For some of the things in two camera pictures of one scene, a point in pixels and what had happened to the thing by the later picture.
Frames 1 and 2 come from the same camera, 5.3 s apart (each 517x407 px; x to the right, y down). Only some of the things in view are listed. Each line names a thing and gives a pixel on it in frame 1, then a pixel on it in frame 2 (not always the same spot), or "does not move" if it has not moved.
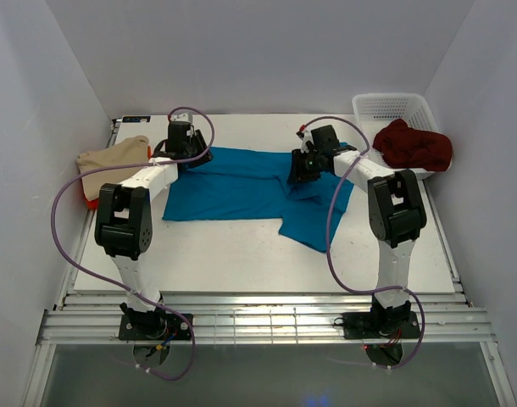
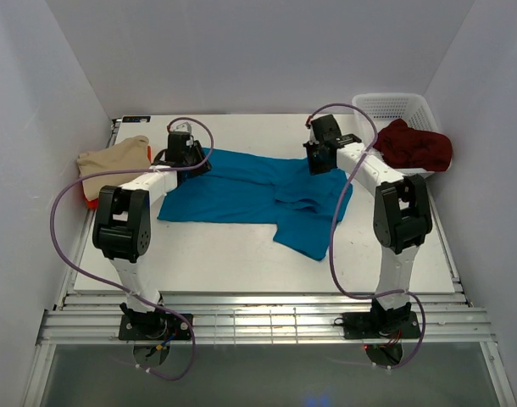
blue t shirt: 252,183 does not move
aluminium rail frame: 266,320 does not move
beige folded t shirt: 131,150 does not move
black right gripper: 297,173 -> 310,146
